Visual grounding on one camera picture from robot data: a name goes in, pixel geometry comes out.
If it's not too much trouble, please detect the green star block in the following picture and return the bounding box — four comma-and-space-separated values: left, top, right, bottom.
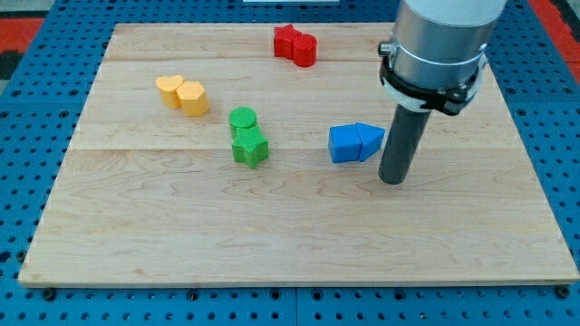
232, 126, 269, 169

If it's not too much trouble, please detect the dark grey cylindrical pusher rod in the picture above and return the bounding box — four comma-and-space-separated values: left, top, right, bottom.
378, 104, 431, 185

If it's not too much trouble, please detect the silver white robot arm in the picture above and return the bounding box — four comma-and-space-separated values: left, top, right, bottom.
378, 0, 507, 116

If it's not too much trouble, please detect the light wooden board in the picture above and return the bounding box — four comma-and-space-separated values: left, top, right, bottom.
19, 24, 579, 288

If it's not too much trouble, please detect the red star block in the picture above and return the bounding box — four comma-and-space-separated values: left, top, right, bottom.
273, 24, 302, 60

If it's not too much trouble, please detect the blue cube block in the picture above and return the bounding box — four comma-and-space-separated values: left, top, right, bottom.
328, 124, 362, 163

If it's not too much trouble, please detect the yellow heart block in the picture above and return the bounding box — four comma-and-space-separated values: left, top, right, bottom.
155, 75, 185, 109

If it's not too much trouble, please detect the red cylinder block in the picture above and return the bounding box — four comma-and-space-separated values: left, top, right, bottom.
293, 34, 317, 67

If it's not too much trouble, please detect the green cylinder block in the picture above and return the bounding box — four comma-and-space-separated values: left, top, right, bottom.
228, 106, 257, 139

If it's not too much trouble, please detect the yellow hexagon block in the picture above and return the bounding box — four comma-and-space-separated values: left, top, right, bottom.
177, 81, 209, 117

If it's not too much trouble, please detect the blue triangle block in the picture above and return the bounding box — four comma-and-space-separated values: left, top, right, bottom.
355, 122, 385, 162

